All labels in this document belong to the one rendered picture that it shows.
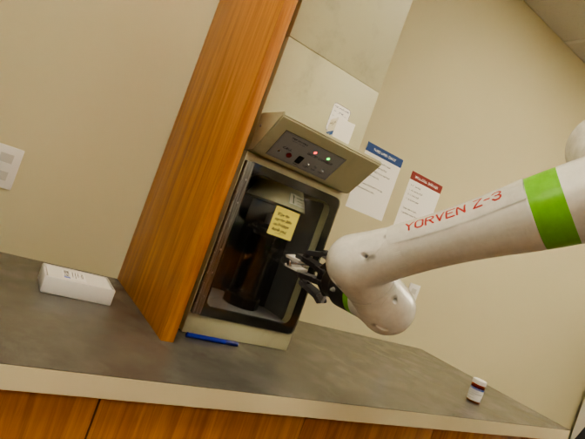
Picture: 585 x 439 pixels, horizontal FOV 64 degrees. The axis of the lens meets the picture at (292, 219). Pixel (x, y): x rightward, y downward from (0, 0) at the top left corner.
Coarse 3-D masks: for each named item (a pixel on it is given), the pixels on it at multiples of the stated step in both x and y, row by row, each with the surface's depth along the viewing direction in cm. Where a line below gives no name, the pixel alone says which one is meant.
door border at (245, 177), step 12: (252, 168) 116; (240, 180) 114; (240, 192) 115; (228, 216) 114; (228, 228) 115; (216, 252) 114; (216, 264) 115; (204, 276) 114; (204, 288) 114; (204, 300) 115
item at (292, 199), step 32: (256, 192) 117; (288, 192) 122; (320, 192) 127; (256, 224) 119; (320, 224) 129; (224, 256) 116; (256, 256) 120; (224, 288) 117; (256, 288) 122; (288, 288) 127; (224, 320) 119; (256, 320) 123; (288, 320) 129
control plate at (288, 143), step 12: (288, 132) 110; (276, 144) 112; (288, 144) 113; (300, 144) 113; (312, 144) 114; (276, 156) 115; (312, 156) 117; (324, 156) 117; (336, 156) 118; (300, 168) 120; (312, 168) 120; (324, 168) 121; (336, 168) 121
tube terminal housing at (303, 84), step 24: (288, 48) 116; (288, 72) 117; (312, 72) 121; (336, 72) 125; (264, 96) 117; (288, 96) 118; (312, 96) 122; (336, 96) 126; (360, 96) 130; (312, 120) 123; (360, 120) 131; (240, 168) 115; (288, 168) 123; (336, 192) 131; (216, 336) 120; (240, 336) 123; (264, 336) 127; (288, 336) 131
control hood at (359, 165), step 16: (272, 112) 110; (256, 128) 115; (272, 128) 109; (288, 128) 109; (304, 128) 110; (256, 144) 112; (272, 144) 112; (320, 144) 114; (336, 144) 115; (272, 160) 118; (352, 160) 120; (368, 160) 121; (336, 176) 124; (352, 176) 125
